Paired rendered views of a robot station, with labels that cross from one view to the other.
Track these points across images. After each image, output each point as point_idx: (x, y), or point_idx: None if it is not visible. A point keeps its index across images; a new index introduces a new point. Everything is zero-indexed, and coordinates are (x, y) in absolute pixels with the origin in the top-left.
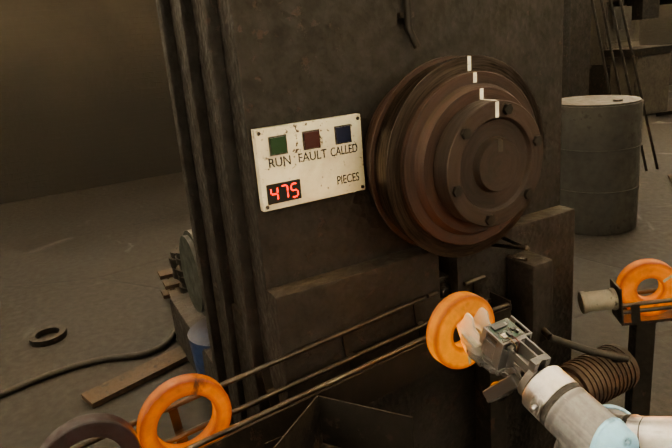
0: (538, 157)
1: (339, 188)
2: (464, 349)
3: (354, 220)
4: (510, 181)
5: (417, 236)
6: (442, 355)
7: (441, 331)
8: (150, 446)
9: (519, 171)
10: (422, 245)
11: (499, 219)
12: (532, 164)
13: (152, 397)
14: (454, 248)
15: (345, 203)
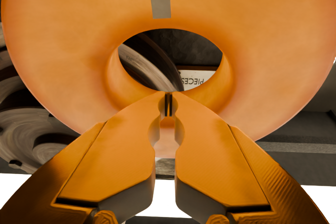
0: (1, 152)
1: (202, 75)
2: (278, 164)
3: (188, 38)
4: (39, 147)
5: (149, 70)
6: (319, 47)
7: (270, 122)
8: None
9: (23, 141)
10: (141, 58)
11: (35, 113)
12: (7, 149)
13: None
14: None
15: (195, 55)
